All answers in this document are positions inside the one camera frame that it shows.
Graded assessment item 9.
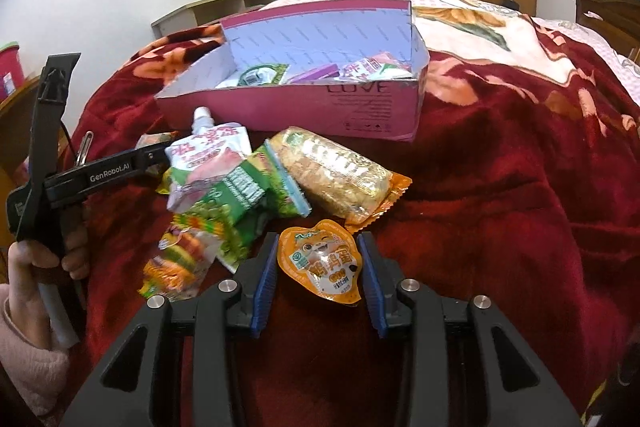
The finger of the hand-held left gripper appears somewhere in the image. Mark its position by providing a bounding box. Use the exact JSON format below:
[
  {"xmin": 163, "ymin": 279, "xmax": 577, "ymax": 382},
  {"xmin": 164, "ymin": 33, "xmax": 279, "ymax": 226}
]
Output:
[{"xmin": 130, "ymin": 146, "xmax": 171, "ymax": 178}]

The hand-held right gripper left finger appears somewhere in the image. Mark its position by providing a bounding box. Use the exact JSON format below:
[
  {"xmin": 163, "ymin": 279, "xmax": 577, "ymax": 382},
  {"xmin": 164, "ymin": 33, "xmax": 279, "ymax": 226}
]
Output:
[{"xmin": 60, "ymin": 232, "xmax": 279, "ymax": 427}]

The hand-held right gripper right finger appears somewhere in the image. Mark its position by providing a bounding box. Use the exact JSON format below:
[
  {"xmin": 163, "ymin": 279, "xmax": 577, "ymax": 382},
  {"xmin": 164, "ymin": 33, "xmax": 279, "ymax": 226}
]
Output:
[{"xmin": 357, "ymin": 232, "xmax": 583, "ymax": 427}]

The pink jelly pouch white spout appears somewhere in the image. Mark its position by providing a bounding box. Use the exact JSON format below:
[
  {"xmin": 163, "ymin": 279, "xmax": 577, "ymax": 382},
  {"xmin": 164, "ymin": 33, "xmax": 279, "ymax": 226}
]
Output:
[
  {"xmin": 165, "ymin": 107, "xmax": 253, "ymax": 212},
  {"xmin": 340, "ymin": 52, "xmax": 413, "ymax": 82}
]

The orange egg snack packet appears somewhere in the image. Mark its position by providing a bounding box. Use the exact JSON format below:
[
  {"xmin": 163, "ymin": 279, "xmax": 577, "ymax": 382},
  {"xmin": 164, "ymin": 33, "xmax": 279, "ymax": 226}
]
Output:
[{"xmin": 277, "ymin": 219, "xmax": 363, "ymax": 305}]

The green pea snack packet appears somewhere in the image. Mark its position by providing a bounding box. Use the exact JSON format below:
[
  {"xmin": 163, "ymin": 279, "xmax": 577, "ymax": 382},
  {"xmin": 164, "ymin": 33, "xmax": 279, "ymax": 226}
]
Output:
[{"xmin": 170, "ymin": 142, "xmax": 312, "ymax": 277}]

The colourful gummy candy packet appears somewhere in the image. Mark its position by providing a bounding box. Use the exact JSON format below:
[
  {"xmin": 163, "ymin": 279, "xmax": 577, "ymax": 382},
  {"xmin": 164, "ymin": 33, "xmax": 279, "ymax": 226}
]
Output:
[{"xmin": 139, "ymin": 214, "xmax": 221, "ymax": 305}]

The orange rice cracker packet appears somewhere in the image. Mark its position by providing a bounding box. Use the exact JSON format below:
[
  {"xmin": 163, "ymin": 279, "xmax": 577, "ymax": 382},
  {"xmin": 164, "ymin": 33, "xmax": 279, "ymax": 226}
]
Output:
[{"xmin": 270, "ymin": 126, "xmax": 413, "ymax": 235}]

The large green snack packet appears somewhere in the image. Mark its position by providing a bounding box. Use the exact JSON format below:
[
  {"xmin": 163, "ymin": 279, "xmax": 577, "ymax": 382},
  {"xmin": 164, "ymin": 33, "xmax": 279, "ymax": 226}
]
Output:
[{"xmin": 215, "ymin": 63, "xmax": 291, "ymax": 88}]

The pink cardboard box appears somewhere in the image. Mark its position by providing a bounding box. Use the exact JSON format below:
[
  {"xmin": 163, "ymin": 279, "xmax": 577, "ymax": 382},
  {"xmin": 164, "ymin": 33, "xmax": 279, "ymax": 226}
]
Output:
[{"xmin": 154, "ymin": 0, "xmax": 431, "ymax": 142}]

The purple pink snack packet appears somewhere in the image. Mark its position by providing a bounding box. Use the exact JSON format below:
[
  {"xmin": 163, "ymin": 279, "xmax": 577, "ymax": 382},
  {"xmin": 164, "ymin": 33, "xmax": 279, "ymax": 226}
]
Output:
[{"xmin": 285, "ymin": 63, "xmax": 341, "ymax": 84}]

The person's left forearm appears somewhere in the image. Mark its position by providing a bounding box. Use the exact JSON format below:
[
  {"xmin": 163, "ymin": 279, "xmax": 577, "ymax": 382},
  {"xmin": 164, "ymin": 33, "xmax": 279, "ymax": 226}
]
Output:
[{"xmin": 0, "ymin": 282, "xmax": 71, "ymax": 418}]

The person's left hand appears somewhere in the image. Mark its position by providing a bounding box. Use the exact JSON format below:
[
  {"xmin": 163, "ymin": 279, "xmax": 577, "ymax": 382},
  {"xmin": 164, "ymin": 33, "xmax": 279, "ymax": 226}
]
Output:
[{"xmin": 7, "ymin": 217, "xmax": 92, "ymax": 328}]

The metal spring clip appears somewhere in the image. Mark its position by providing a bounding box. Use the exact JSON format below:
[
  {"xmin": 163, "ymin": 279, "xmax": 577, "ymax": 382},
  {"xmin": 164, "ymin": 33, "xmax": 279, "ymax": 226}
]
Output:
[{"xmin": 75, "ymin": 131, "xmax": 95, "ymax": 168}]

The red plastic bucket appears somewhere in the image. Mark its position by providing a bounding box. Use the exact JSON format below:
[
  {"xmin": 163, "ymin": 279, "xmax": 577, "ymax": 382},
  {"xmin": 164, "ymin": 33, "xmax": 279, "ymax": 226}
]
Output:
[{"xmin": 0, "ymin": 41, "xmax": 26, "ymax": 100}]

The red floral blanket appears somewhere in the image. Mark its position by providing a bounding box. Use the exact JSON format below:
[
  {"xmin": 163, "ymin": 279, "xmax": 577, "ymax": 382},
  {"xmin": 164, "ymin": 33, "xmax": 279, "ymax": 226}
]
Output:
[{"xmin": 65, "ymin": 2, "xmax": 640, "ymax": 427}]

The low pale shelf cabinet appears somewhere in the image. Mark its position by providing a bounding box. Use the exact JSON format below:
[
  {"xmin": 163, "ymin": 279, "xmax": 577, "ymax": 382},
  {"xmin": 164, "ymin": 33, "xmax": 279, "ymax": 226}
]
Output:
[{"xmin": 151, "ymin": 0, "xmax": 281, "ymax": 40}]

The dark wooden headboard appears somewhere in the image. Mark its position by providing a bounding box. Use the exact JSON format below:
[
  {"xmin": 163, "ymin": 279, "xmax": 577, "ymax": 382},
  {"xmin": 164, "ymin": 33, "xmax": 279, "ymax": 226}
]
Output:
[{"xmin": 572, "ymin": 0, "xmax": 640, "ymax": 58}]

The black cable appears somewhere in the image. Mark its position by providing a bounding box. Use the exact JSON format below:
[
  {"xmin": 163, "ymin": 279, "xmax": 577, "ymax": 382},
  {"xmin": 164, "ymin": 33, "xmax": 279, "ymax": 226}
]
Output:
[{"xmin": 59, "ymin": 117, "xmax": 83, "ymax": 158}]

